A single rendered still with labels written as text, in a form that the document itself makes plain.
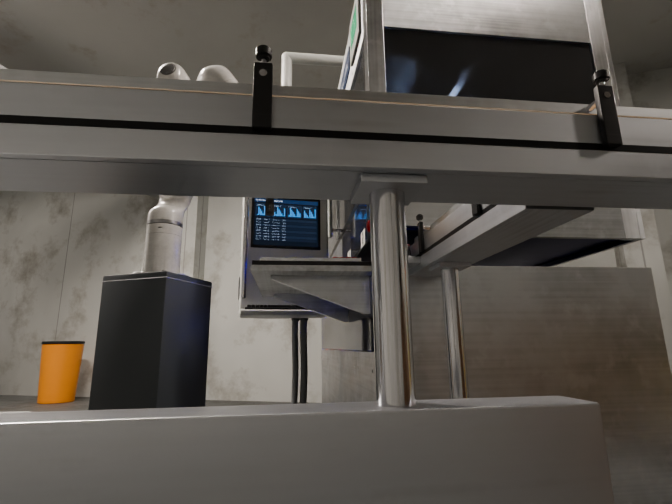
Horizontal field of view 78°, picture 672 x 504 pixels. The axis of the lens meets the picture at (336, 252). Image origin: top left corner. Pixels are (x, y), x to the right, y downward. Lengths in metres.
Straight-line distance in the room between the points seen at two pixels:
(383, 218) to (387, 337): 0.16
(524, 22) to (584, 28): 0.26
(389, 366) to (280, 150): 0.30
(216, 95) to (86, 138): 0.16
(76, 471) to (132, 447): 0.06
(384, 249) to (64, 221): 7.27
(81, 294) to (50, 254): 0.96
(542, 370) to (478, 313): 0.27
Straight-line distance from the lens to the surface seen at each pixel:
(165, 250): 1.52
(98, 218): 7.19
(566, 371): 1.59
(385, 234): 0.55
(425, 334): 1.37
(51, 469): 0.56
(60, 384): 6.23
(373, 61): 1.68
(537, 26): 2.04
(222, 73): 1.75
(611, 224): 1.79
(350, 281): 1.43
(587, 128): 0.69
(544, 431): 0.59
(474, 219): 0.93
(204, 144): 0.54
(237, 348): 5.39
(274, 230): 2.39
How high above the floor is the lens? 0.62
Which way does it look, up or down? 13 degrees up
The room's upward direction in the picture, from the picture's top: 1 degrees counter-clockwise
